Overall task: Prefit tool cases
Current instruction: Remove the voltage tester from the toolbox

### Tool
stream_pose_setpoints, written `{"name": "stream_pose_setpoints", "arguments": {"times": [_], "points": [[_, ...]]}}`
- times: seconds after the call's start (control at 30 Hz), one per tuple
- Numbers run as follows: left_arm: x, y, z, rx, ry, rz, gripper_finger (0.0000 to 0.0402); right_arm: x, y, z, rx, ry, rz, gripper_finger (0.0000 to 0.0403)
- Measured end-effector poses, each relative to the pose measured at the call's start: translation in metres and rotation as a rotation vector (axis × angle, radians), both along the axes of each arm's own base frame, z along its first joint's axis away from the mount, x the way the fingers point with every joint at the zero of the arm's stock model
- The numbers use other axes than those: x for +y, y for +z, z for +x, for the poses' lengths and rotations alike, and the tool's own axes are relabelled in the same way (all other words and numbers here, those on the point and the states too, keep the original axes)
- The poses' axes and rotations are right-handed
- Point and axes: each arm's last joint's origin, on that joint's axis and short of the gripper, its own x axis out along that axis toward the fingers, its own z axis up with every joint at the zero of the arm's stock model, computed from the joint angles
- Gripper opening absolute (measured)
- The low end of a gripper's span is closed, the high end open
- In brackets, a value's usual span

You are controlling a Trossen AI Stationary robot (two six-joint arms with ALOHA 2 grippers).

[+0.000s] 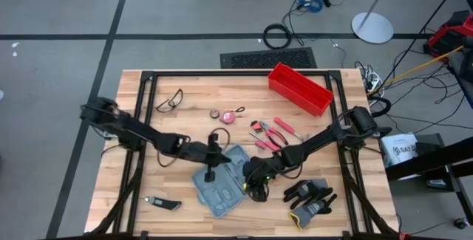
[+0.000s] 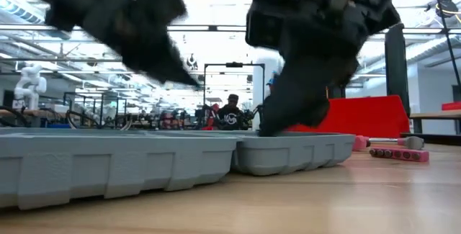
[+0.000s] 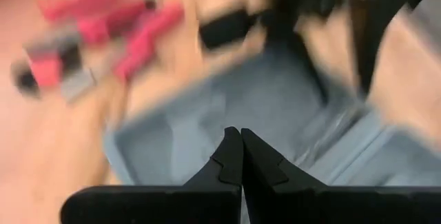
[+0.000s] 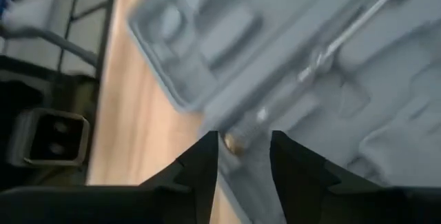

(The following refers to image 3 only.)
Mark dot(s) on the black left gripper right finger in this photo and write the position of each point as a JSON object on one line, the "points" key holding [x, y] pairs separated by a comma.
{"points": [[262, 172]]}

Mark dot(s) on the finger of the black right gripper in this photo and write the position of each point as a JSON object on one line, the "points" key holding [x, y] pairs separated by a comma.
{"points": [[229, 29]]}

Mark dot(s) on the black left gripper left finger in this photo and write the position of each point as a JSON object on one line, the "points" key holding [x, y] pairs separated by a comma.
{"points": [[227, 169]]}

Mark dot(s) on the grey plastic tool case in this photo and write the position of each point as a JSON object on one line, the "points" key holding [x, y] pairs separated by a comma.
{"points": [[275, 89]]}

